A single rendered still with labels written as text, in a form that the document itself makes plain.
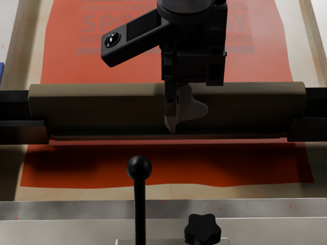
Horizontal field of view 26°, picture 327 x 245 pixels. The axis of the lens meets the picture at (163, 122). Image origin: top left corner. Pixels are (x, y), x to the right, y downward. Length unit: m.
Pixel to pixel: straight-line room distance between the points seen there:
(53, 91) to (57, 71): 0.19
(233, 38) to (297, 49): 0.11
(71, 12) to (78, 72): 0.16
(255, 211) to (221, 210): 0.04
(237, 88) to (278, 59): 0.23
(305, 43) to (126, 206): 0.48
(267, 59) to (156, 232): 0.46
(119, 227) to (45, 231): 0.09
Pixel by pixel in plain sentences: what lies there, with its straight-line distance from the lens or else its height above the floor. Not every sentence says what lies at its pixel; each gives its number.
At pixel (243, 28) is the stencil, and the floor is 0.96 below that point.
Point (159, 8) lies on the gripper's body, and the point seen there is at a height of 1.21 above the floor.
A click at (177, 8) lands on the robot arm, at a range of 0.84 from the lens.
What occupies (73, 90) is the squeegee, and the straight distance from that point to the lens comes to 0.98.
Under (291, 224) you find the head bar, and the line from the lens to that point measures 0.86.
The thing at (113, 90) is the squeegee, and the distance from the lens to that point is 0.97.
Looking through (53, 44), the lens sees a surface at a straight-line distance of 1.23.
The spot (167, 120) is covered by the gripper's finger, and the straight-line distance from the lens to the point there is 0.96.
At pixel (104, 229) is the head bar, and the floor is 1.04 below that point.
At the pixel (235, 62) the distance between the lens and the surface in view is 1.18.
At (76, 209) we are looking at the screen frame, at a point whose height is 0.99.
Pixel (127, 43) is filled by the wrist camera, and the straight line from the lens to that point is 0.90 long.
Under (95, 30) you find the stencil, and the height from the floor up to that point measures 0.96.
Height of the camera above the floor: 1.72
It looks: 45 degrees down
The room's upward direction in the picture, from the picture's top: straight up
